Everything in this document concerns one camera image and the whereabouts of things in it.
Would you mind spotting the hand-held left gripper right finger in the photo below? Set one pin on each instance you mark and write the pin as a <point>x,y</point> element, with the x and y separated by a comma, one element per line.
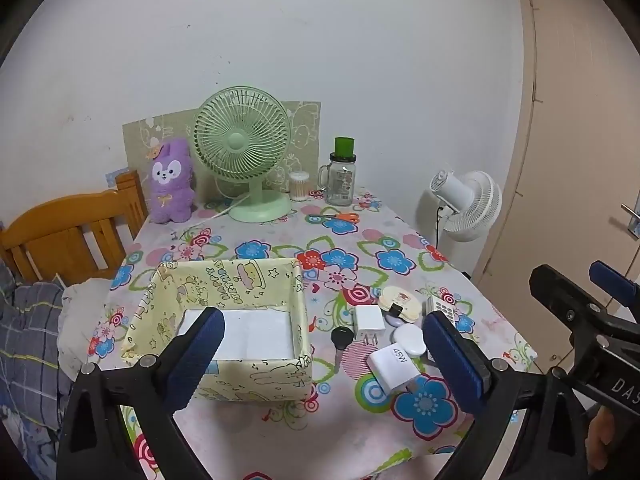
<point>455,360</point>

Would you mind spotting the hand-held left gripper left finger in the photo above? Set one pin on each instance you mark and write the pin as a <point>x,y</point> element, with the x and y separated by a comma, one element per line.
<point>200,355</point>

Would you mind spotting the purple plush toy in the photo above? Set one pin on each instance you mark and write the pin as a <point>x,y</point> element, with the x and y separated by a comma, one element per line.
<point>172,185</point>

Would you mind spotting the white remote control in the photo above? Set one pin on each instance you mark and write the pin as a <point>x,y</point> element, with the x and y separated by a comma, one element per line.
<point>442,306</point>

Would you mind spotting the small white charger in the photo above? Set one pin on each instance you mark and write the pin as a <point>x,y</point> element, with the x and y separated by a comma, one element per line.
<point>367,322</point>

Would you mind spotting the blue paper piece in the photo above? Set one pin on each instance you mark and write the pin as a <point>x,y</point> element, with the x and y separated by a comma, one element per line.
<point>114,176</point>

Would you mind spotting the black car key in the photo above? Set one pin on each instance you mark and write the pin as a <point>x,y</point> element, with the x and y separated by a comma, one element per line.
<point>341,337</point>

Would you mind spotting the yellow cartoon storage box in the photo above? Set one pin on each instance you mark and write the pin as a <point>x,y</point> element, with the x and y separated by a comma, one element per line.
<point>250,275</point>

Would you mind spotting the grey plaid blanket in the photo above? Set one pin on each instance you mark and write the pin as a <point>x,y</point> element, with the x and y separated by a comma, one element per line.
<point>30,330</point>

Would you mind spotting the beige cartoon wall mat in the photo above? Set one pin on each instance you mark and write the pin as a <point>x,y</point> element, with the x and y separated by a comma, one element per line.
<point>305,125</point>

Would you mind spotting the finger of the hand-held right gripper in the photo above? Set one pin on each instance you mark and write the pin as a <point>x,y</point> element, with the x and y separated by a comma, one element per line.
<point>565,295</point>
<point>612,280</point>

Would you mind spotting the cream round compact mirror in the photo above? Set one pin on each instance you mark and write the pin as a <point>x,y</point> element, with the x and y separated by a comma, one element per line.
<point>400,299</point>

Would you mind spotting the purple round case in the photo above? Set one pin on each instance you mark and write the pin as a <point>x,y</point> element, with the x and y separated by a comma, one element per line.
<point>395,321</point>

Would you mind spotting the white pillow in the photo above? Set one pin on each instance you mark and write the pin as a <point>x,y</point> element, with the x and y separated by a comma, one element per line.
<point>82,320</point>

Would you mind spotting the white round earbuds case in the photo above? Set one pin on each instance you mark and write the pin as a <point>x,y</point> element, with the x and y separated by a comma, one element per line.
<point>407,337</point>

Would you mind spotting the green desk fan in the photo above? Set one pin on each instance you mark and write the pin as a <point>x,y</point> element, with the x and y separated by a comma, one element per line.
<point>237,142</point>

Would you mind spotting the person's right hand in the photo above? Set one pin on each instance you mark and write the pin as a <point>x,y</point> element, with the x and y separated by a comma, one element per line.
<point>600,432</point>

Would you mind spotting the large white charger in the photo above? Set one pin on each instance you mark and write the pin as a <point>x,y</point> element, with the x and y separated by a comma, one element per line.
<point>392,367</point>

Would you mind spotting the cotton swab jar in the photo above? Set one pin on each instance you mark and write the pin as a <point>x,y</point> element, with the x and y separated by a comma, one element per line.
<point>300,187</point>

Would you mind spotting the white standing fan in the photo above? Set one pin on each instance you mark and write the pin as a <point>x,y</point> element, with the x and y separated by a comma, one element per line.
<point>480,205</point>

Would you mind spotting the floral tablecloth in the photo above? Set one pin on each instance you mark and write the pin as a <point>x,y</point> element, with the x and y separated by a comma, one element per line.
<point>345,365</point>

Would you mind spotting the beige door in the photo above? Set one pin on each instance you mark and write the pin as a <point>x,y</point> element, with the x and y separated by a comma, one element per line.
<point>575,135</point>

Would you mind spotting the glass jar with green lid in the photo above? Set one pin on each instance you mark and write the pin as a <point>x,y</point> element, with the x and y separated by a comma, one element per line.
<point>341,182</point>

